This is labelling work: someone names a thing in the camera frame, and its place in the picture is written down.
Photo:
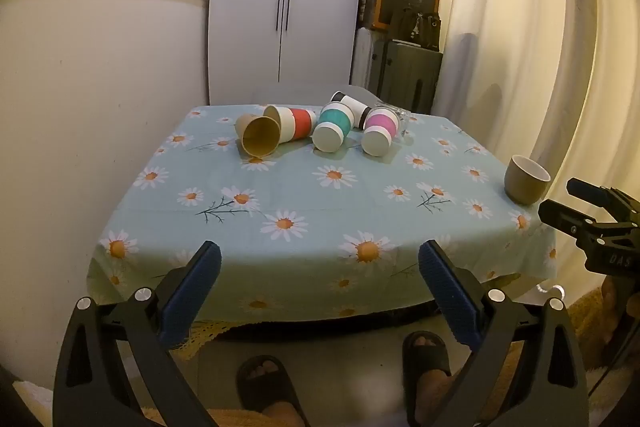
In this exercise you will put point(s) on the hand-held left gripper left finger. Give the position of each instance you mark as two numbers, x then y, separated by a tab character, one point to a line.
192	292

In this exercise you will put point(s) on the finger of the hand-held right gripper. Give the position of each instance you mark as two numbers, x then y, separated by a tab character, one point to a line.
590	191
562	214

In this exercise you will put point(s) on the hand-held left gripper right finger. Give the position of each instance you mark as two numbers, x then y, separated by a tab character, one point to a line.
447	292

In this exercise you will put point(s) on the brown ceramic cup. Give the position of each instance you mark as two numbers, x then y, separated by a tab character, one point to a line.
525	179

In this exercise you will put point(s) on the brown paper cup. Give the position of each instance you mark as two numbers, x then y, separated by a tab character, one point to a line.
260	136

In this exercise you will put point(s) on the pink banded white cup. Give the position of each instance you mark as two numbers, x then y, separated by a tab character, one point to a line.
379	132

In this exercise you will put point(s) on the clear glass cup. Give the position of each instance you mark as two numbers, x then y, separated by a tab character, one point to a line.
403	123

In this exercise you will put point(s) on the red banded white cup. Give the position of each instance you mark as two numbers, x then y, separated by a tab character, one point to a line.
295	123

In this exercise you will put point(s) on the teal banded white cup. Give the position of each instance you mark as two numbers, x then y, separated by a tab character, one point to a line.
331	127

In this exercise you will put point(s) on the black banded white cup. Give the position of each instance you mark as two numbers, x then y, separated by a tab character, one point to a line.
350	104

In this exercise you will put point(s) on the person's right hand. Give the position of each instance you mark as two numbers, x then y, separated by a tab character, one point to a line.
609	294

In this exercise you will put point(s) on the yellow fringed cloth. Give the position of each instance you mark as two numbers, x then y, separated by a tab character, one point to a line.
200	332

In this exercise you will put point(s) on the black slipper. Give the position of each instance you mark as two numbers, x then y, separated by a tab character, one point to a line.
267	387
425	372

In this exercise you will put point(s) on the yellow fluffy garment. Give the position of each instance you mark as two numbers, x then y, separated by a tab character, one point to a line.
590	332

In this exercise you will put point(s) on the daisy print blue tablecloth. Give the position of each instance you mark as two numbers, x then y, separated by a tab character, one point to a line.
325	217

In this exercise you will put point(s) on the cream curtain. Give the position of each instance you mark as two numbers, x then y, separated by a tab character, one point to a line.
540	32

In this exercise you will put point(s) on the dark green suitcase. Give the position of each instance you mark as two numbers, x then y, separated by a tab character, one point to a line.
407	77

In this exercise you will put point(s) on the black handbag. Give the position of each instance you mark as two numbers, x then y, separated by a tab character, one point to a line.
415	24

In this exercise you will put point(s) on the white radiator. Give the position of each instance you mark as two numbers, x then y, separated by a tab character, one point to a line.
362	57

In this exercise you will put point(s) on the white wardrobe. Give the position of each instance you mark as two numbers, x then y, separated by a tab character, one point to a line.
250	7

